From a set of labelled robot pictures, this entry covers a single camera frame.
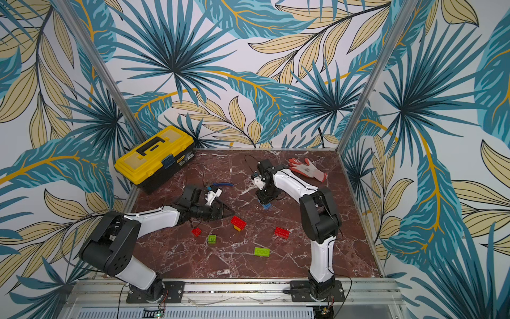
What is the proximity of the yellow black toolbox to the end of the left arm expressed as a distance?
0.91 ft

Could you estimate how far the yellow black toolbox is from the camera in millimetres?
900

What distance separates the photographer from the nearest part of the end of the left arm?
777 millimetres
